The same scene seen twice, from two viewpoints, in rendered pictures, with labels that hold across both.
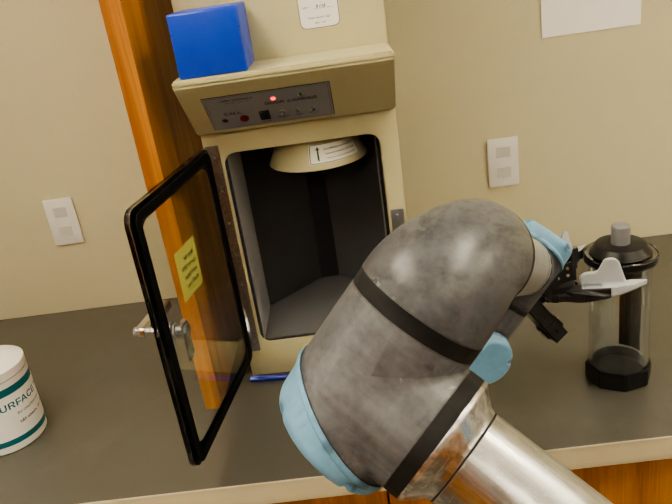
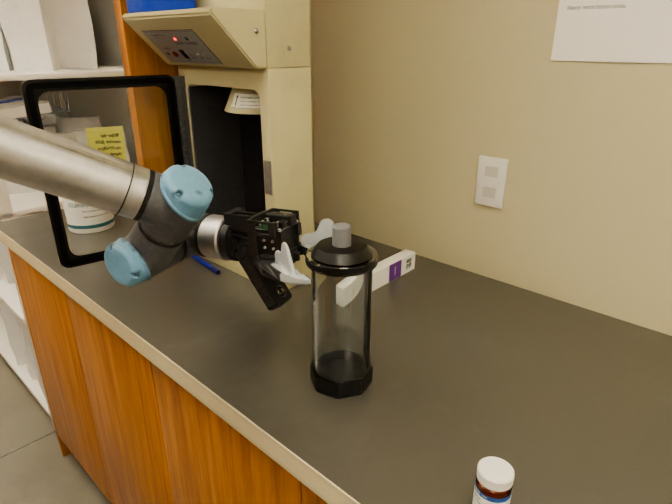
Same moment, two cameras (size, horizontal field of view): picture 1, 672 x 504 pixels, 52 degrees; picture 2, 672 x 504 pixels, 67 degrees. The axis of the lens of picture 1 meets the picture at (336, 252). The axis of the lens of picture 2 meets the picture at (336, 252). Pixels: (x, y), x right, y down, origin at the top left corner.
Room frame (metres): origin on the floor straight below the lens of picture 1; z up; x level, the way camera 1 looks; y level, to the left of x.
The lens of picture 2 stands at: (0.42, -0.88, 1.46)
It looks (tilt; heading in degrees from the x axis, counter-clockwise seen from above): 22 degrees down; 40
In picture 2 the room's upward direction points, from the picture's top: straight up
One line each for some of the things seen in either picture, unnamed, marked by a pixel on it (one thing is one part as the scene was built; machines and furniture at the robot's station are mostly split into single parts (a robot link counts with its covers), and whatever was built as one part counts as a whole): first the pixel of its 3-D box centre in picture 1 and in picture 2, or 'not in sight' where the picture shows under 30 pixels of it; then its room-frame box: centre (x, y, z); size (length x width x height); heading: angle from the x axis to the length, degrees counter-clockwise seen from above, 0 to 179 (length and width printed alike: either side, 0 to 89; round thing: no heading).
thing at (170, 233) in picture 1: (200, 300); (117, 171); (0.96, 0.22, 1.19); 0.30 x 0.01 x 0.40; 167
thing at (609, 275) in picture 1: (612, 275); (289, 261); (0.89, -0.39, 1.16); 0.09 x 0.03 x 0.06; 66
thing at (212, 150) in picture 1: (233, 256); (188, 161); (1.12, 0.18, 1.19); 0.03 x 0.02 x 0.39; 87
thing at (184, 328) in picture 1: (184, 340); not in sight; (0.85, 0.23, 1.18); 0.02 x 0.02 x 0.06; 77
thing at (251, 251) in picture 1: (317, 218); (269, 161); (1.24, 0.02, 1.19); 0.26 x 0.24 x 0.35; 87
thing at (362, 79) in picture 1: (289, 94); (191, 40); (1.06, 0.03, 1.46); 0.32 x 0.12 x 0.10; 87
